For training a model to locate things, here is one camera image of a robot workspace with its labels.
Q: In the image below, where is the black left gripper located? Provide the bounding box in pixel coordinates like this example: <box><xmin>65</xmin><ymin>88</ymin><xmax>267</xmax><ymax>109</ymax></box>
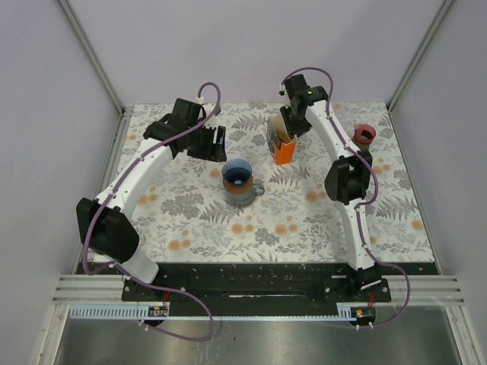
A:
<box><xmin>186</xmin><ymin>122</ymin><xmax>226</xmax><ymax>162</ymax></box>

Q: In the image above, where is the orange coffee filter box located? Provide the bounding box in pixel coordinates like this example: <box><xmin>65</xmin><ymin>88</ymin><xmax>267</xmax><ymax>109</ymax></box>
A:
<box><xmin>266</xmin><ymin>115</ymin><xmax>297</xmax><ymax>166</ymax></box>

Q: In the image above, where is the blue glass dripper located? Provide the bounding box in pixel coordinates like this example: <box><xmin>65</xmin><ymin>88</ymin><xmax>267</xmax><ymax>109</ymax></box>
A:
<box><xmin>221</xmin><ymin>158</ymin><xmax>253</xmax><ymax>186</ymax></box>

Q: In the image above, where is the grey glass carafe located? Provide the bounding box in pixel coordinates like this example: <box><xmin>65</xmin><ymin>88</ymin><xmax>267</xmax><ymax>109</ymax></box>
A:
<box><xmin>223</xmin><ymin>177</ymin><xmax>266</xmax><ymax>208</ymax></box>

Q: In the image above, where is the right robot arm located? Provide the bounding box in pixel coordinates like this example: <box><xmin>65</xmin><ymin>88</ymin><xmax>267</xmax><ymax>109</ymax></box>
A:
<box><xmin>279</xmin><ymin>67</ymin><xmax>381</xmax><ymax>301</ymax></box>

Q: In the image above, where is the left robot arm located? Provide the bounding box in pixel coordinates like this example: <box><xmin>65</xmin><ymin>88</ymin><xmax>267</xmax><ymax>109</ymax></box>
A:
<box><xmin>76</xmin><ymin>98</ymin><xmax>227</xmax><ymax>300</ymax></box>

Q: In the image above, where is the stack of brown filters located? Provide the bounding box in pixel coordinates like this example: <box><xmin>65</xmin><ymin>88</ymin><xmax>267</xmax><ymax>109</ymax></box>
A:
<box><xmin>275</xmin><ymin>130</ymin><xmax>291</xmax><ymax>144</ymax></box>

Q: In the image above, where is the aluminium frame rail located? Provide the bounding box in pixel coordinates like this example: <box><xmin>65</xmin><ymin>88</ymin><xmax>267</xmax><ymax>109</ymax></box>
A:
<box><xmin>56</xmin><ymin>0</ymin><xmax>126</xmax><ymax>117</ymax></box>

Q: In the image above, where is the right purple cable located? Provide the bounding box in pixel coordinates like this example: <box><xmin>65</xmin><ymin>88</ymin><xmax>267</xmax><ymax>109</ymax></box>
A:
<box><xmin>279</xmin><ymin>67</ymin><xmax>411</xmax><ymax>331</ymax></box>

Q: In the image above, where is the white slotted cable duct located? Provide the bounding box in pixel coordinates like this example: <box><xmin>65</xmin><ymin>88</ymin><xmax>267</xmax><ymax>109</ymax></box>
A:
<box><xmin>69</xmin><ymin>304</ymin><xmax>169</xmax><ymax>321</ymax></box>

